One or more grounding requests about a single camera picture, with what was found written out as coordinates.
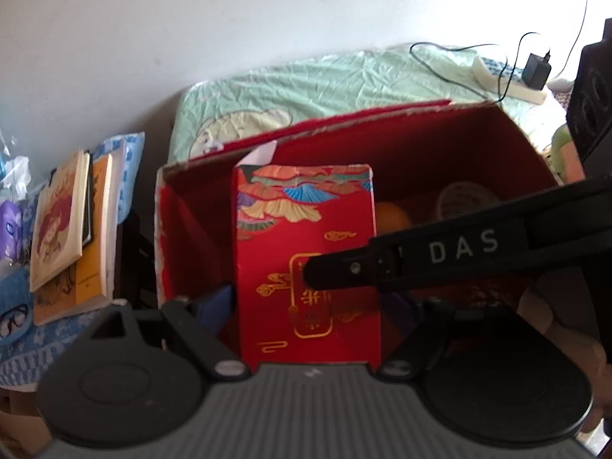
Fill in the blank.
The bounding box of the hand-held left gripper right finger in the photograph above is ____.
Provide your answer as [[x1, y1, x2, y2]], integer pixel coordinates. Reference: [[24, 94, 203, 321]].
[[377, 291, 543, 382]]

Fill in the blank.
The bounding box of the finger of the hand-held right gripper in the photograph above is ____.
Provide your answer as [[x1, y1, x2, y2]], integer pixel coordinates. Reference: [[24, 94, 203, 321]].
[[302, 175, 612, 292]]

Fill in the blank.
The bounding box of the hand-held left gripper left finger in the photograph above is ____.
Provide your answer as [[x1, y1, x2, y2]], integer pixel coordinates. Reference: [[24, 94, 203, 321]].
[[88, 283, 252, 384]]

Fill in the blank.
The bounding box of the orange-brown gourd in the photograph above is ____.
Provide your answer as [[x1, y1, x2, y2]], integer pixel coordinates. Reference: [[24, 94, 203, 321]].
[[374, 202, 413, 237]]

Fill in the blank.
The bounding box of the red cardboard box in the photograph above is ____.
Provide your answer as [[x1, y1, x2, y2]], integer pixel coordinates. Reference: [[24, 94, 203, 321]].
[[155, 99, 565, 345]]

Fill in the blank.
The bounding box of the red patterned gift box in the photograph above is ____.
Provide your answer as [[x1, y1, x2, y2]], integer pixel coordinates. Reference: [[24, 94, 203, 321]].
[[233, 163, 382, 366]]

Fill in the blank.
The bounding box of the green plush toy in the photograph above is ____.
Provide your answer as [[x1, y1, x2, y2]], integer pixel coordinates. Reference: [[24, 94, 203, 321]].
[[550, 124, 581, 173]]

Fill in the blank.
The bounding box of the black power adapter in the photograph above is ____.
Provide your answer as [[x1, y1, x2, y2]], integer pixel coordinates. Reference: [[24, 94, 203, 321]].
[[522, 50, 553, 91]]

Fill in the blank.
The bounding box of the white power strip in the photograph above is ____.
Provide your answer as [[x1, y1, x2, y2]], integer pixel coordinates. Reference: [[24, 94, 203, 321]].
[[471, 55, 548, 105]]

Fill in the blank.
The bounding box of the stack of books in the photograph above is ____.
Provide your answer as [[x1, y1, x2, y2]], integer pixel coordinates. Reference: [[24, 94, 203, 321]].
[[33, 153, 126, 326]]

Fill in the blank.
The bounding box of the thin dark notebook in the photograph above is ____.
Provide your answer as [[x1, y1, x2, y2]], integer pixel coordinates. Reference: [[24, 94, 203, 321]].
[[81, 153, 94, 249]]

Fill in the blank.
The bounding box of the blue checked cloth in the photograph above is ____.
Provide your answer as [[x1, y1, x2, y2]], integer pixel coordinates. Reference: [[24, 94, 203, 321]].
[[0, 131, 146, 388]]

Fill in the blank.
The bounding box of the cream illustrated book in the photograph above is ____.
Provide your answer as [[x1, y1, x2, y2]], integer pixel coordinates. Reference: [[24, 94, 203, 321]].
[[29, 150, 91, 293]]

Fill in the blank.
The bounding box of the blue pouch with glasses print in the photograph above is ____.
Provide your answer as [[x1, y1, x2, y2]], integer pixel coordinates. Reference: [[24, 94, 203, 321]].
[[0, 268, 35, 347]]

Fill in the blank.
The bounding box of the green patterned bedsheet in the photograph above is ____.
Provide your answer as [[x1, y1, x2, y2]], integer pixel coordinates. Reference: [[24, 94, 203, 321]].
[[167, 48, 567, 163]]

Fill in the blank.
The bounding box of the brown cardboard carton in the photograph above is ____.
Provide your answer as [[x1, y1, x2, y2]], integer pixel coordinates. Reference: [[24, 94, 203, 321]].
[[0, 385, 49, 455]]

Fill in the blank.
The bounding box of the white crumpled plastic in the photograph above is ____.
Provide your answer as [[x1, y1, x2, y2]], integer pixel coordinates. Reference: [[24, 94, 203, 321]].
[[0, 138, 32, 202]]

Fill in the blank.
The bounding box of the black wall cable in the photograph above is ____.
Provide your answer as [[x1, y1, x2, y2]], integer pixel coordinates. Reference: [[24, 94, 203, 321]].
[[550, 0, 594, 84]]

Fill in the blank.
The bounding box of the black adapter cable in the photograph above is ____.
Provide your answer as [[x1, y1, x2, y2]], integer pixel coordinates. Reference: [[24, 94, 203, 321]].
[[410, 33, 550, 103]]

